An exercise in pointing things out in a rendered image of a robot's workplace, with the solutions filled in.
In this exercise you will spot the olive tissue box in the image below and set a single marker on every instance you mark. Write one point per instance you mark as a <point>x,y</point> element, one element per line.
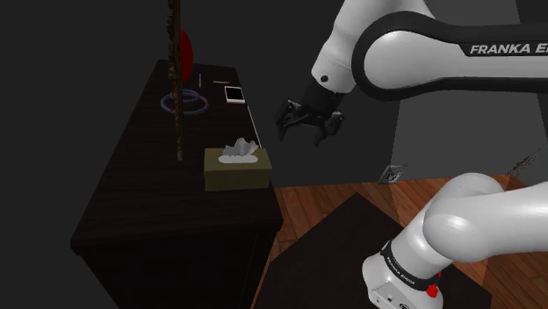
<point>237,173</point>

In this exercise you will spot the brown upright pole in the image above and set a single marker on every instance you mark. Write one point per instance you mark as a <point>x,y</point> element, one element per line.
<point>176,77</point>

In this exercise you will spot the grey wall socket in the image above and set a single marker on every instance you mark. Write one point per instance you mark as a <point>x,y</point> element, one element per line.
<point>392,173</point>

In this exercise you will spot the white phone with black screen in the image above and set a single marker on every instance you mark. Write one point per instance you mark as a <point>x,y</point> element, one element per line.
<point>234,94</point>

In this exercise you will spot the red round disc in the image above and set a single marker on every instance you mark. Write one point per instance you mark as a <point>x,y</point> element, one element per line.
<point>186,55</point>

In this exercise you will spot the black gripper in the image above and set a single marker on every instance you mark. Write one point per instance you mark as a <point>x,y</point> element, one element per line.
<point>319,100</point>

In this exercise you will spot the dark wooden chest of drawers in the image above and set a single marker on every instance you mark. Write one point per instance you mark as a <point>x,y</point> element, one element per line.
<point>167,192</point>

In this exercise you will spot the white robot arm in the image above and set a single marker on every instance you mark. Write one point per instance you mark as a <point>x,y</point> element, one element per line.
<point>428,55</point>

